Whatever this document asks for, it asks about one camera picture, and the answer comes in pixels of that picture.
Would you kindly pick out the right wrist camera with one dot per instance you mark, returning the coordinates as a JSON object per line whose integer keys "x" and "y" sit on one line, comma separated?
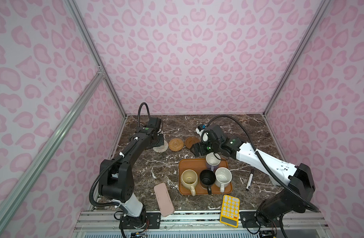
{"x": 212, "y": 133}

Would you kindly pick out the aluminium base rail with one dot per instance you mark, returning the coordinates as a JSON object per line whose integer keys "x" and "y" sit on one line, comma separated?
{"x": 200, "y": 224}

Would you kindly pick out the aluminium frame strut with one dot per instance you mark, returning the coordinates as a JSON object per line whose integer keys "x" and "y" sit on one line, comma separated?
{"x": 11, "y": 204}

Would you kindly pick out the white speckled mug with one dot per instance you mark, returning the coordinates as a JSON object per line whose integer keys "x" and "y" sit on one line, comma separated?
{"x": 223, "y": 178}

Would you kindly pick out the brown wooden round coaster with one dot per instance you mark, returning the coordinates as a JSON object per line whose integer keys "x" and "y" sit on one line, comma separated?
{"x": 190, "y": 141}

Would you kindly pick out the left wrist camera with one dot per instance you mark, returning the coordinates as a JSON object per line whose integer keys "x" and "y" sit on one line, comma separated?
{"x": 154, "y": 123}

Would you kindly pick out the black mug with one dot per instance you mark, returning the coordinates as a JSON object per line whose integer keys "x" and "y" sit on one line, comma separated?
{"x": 207, "y": 179}

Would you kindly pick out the lilac mug white inside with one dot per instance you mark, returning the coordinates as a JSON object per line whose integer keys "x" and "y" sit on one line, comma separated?
{"x": 213, "y": 161}

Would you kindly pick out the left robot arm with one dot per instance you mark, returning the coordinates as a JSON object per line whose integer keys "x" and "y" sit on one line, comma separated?
{"x": 116, "y": 182}

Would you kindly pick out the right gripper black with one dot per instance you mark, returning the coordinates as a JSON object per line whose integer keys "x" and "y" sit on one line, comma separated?
{"x": 201, "y": 145}

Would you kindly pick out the pink eyeglass case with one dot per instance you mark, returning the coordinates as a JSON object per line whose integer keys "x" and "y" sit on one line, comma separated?
{"x": 163, "y": 199}

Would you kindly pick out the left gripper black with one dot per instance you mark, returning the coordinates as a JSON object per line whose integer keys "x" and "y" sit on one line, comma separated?
{"x": 161, "y": 140}

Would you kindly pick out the black and white marker pen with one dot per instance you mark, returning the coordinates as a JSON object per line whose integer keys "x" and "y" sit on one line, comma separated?
{"x": 249, "y": 182}

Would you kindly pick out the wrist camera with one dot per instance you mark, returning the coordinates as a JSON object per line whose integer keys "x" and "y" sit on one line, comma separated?
{"x": 154, "y": 123}
{"x": 212, "y": 133}

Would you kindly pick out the olive beige glazed mug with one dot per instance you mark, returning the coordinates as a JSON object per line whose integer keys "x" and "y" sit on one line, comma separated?
{"x": 189, "y": 180}

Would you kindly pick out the woven rattan coaster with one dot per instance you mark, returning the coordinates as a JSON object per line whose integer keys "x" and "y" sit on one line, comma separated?
{"x": 176, "y": 144}

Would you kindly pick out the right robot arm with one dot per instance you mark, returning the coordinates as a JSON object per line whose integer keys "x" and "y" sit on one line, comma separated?
{"x": 297, "y": 182}

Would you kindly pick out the yellow calculator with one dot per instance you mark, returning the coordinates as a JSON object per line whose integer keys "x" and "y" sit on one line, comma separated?
{"x": 230, "y": 209}

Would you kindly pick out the multicolour woven cloth coaster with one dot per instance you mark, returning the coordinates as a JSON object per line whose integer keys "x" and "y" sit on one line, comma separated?
{"x": 162, "y": 148}

